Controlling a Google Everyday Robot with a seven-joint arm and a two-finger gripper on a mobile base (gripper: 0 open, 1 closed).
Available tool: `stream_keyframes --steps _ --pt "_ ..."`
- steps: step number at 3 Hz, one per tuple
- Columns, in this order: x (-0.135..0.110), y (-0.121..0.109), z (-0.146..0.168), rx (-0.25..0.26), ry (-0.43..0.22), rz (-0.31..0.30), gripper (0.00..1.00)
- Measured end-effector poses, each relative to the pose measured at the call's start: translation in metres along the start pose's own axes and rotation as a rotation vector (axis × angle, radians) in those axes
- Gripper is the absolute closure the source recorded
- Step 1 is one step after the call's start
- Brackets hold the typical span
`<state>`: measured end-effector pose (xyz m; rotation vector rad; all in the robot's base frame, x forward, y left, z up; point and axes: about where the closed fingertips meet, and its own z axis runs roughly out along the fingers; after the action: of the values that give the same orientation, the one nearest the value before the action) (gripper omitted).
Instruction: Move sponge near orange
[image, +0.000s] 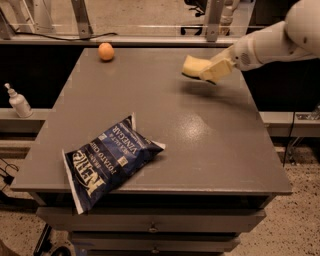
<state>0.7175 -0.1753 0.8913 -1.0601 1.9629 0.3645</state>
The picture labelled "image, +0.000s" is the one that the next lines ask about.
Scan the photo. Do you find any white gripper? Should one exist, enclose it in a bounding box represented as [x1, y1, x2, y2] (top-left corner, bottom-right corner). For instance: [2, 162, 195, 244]
[199, 33, 262, 84]

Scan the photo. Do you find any yellow sponge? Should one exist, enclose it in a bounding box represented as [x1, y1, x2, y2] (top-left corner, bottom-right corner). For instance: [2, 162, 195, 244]
[182, 55, 217, 84]

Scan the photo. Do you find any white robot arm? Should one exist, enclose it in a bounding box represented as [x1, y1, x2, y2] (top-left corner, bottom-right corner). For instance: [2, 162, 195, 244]
[199, 0, 320, 83]

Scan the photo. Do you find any grey drawer cabinet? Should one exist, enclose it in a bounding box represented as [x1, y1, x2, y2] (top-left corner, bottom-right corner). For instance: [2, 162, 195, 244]
[13, 48, 291, 256]

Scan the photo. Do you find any orange fruit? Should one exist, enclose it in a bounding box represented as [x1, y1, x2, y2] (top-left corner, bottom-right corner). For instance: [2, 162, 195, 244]
[98, 43, 115, 61]

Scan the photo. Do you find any blue potato chip bag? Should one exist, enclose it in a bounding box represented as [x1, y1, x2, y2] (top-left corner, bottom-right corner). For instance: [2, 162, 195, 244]
[62, 114, 165, 214]

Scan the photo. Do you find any upper metal drawer knob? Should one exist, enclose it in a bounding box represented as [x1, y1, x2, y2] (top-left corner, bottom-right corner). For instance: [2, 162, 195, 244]
[148, 224, 158, 233]

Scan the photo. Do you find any metal drawer knob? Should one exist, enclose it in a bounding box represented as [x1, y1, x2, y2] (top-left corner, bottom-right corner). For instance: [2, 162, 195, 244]
[148, 224, 158, 233]
[151, 246, 160, 254]

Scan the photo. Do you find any lower metal drawer knob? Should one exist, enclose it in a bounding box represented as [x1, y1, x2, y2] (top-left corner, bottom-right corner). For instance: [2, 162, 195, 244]
[151, 246, 160, 254]

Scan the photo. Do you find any white pump bottle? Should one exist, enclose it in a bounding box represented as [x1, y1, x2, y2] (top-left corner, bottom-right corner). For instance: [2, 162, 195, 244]
[4, 83, 33, 118]

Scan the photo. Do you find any right metal frame post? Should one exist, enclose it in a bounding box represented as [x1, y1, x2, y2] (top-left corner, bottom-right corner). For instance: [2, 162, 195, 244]
[204, 0, 224, 42]

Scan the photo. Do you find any metal frame post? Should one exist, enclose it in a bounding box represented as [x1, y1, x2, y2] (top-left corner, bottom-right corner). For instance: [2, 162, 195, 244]
[71, 0, 93, 40]
[204, 0, 224, 42]

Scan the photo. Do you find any black cable on ledge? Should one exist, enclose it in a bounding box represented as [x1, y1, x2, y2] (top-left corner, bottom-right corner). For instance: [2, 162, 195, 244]
[6, 24, 118, 42]

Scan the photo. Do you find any left metal frame post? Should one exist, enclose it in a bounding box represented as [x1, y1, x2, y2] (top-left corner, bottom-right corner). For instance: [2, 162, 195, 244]
[71, 0, 93, 40]

